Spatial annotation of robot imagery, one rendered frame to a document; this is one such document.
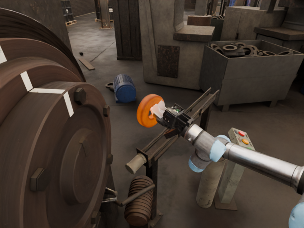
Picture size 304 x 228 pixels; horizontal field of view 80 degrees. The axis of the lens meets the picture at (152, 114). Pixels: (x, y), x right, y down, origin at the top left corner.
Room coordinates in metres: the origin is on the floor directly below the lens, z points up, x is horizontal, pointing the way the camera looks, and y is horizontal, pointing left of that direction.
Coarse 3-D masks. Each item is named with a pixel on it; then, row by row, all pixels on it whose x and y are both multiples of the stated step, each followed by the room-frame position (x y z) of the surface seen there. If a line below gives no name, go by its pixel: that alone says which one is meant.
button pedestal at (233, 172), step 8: (232, 128) 0.94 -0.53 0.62; (232, 136) 0.88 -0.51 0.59; (240, 136) 0.87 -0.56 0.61; (240, 144) 0.79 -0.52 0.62; (248, 144) 0.81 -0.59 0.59; (232, 168) 0.79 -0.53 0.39; (240, 168) 0.78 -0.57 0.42; (224, 176) 0.86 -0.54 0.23; (232, 176) 0.78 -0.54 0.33; (240, 176) 0.77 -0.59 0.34; (224, 184) 0.82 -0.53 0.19; (232, 184) 0.78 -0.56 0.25; (216, 192) 0.87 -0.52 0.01; (224, 192) 0.78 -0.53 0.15; (232, 192) 0.77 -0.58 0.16; (216, 200) 0.80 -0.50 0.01; (224, 200) 0.78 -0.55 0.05; (232, 200) 0.80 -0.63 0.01; (216, 208) 0.74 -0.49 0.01; (224, 208) 0.74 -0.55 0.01; (232, 208) 0.74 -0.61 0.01
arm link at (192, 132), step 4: (192, 124) 0.58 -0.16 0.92; (188, 128) 0.56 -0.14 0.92; (192, 128) 0.55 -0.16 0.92; (196, 128) 0.55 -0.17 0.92; (200, 128) 0.56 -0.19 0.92; (188, 132) 0.54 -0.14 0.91; (192, 132) 0.54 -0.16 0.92; (196, 132) 0.54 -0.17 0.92; (184, 136) 0.55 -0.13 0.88; (188, 136) 0.53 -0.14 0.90; (192, 136) 0.53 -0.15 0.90; (196, 136) 0.52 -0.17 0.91; (188, 140) 0.52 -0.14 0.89; (192, 140) 0.52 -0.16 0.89
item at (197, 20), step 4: (188, 16) 5.06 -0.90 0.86; (192, 16) 4.93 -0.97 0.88; (196, 16) 4.89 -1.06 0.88; (200, 16) 4.89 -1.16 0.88; (204, 16) 4.89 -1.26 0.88; (208, 16) 4.89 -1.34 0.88; (188, 20) 5.04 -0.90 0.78; (192, 20) 4.90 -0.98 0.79; (196, 20) 4.84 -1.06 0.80; (200, 20) 4.82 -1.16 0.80; (204, 20) 4.83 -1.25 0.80; (208, 20) 4.87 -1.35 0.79; (188, 24) 5.02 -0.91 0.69; (192, 24) 4.89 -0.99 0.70; (196, 24) 4.84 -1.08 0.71; (200, 24) 4.82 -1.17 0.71; (204, 24) 4.83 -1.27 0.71; (208, 24) 4.89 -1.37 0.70
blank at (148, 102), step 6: (150, 96) 0.70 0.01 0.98; (156, 96) 0.71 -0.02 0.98; (144, 102) 0.67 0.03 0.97; (150, 102) 0.68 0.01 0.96; (156, 102) 0.71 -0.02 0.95; (138, 108) 0.66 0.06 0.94; (144, 108) 0.65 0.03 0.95; (150, 108) 0.68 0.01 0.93; (138, 114) 0.65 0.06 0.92; (144, 114) 0.65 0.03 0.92; (138, 120) 0.65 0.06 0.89; (144, 120) 0.65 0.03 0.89; (150, 120) 0.68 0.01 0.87; (144, 126) 0.65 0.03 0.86; (150, 126) 0.67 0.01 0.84
